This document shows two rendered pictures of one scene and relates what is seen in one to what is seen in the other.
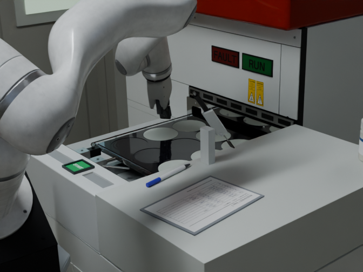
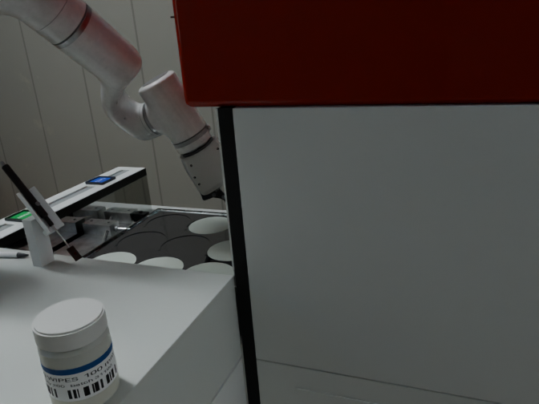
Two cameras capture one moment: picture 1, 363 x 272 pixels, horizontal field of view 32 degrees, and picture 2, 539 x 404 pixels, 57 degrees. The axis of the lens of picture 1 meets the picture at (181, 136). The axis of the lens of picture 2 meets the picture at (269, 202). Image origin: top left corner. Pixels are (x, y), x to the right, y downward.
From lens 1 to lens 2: 1.60 m
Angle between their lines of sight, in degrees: 56
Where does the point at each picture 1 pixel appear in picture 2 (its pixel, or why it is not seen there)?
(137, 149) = (156, 229)
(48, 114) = not seen: outside the picture
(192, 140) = (206, 244)
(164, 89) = (193, 169)
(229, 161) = (50, 273)
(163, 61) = (172, 131)
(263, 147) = (111, 280)
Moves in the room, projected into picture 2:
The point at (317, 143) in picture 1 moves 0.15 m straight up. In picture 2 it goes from (150, 314) to (132, 210)
